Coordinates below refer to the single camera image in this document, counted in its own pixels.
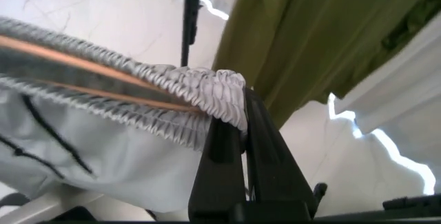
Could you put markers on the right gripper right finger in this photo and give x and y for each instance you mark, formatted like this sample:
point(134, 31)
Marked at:
point(279, 182)

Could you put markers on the pale grey garment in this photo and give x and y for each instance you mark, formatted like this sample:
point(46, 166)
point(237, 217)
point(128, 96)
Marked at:
point(120, 155)

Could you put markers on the white curtain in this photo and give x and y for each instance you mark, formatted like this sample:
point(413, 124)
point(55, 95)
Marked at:
point(406, 96)

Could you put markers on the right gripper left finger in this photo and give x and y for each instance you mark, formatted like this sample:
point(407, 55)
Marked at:
point(217, 182)

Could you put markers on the green printed shirt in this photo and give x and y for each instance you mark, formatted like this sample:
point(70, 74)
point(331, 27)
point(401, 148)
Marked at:
point(310, 38)

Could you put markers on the pink clothes hanger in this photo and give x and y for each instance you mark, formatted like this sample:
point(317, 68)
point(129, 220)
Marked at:
point(86, 64)

